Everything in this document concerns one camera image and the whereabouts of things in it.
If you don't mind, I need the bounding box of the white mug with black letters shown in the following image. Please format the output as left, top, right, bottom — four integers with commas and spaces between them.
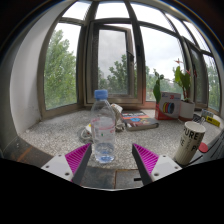
173, 120, 207, 167

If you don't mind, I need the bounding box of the white charger with bundled cable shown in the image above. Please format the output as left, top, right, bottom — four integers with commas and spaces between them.
79, 103, 126, 141

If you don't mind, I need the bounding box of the clear blue-capped water bottle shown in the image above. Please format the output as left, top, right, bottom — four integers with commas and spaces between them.
90, 88, 117, 164

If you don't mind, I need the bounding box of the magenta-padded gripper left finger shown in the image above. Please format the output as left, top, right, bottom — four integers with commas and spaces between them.
40, 142, 93, 186

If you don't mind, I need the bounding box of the black lattice mat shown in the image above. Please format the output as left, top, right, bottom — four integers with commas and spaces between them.
192, 113, 206, 124

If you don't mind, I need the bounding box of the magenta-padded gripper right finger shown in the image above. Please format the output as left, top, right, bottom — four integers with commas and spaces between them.
131, 142, 184, 186

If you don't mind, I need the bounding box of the red box with colourful spools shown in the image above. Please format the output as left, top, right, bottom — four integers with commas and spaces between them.
154, 91, 183, 121

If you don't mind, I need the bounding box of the flat round red coaster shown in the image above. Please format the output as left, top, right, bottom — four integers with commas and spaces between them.
198, 142, 210, 154

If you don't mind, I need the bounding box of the brown-framed bay window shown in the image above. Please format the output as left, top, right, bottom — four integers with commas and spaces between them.
36, 0, 223, 119

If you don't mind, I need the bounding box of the small green leafy plant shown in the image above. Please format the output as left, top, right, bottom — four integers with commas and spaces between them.
152, 69, 166, 104

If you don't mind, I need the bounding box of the long yellow box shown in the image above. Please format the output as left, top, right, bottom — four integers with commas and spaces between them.
204, 114, 222, 128

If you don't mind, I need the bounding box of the light blue box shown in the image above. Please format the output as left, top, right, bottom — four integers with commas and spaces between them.
201, 108, 215, 118

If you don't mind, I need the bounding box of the flowering plant in white pot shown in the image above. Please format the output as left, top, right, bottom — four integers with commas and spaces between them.
173, 58, 198, 122

